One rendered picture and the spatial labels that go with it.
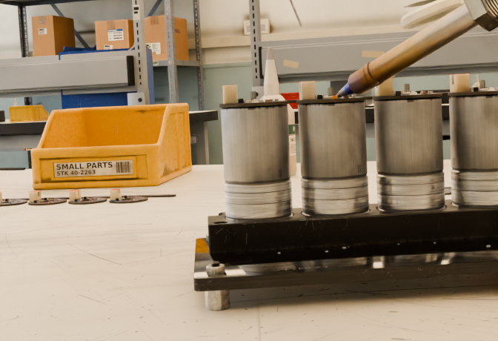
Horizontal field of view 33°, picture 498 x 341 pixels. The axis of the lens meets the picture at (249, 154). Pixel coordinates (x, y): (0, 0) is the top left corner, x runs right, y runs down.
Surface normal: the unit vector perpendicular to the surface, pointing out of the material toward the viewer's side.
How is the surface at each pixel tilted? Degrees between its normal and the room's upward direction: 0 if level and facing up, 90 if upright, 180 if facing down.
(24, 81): 90
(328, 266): 0
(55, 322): 0
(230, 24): 90
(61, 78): 90
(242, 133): 90
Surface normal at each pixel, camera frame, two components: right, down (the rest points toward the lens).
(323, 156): -0.41, 0.09
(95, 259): -0.05, -1.00
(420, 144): 0.18, 0.07
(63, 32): 0.97, 0.00
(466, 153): -0.70, 0.09
